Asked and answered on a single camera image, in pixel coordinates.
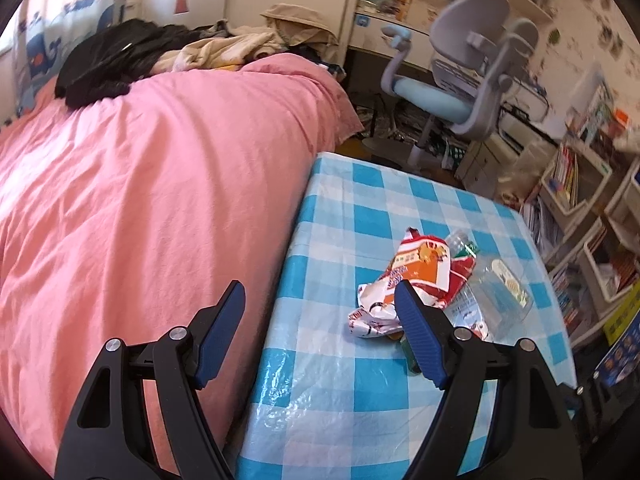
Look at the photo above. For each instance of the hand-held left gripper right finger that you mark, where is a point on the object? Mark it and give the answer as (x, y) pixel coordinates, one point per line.
(420, 335)

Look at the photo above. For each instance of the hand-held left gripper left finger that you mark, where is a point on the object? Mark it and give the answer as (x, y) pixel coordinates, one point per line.
(220, 330)

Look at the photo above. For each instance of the red orange snack wrapper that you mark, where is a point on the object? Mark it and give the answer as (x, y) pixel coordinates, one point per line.
(425, 270)

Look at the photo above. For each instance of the clear plastic bottle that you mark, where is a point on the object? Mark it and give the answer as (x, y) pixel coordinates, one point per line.
(500, 300)

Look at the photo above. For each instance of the blue checked tablecloth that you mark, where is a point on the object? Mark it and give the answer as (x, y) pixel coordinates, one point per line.
(350, 210)

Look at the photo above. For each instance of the row of books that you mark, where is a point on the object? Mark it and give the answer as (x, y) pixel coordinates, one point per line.
(567, 300)

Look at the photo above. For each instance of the pile of newspapers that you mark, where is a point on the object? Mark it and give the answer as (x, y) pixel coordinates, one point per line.
(537, 225)

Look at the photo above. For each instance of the pink bed blanket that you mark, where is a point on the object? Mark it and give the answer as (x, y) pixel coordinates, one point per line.
(125, 185)

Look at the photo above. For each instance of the white drawer unit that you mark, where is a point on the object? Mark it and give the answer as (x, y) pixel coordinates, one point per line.
(482, 165)

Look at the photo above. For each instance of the blue yellow printed bag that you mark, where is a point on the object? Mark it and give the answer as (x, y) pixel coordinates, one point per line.
(620, 355)

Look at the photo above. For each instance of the white printer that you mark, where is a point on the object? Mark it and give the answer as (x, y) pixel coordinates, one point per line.
(520, 132)

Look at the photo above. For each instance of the white tiered storage rack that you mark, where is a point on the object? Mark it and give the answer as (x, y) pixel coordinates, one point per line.
(595, 170)

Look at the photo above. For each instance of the beige clothing pile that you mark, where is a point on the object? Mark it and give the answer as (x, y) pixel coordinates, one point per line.
(240, 45)

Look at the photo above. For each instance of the black clothing pile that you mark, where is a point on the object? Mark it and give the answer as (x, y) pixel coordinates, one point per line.
(115, 60)

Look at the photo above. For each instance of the grey blue desk chair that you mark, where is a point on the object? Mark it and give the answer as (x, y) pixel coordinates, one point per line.
(465, 25)

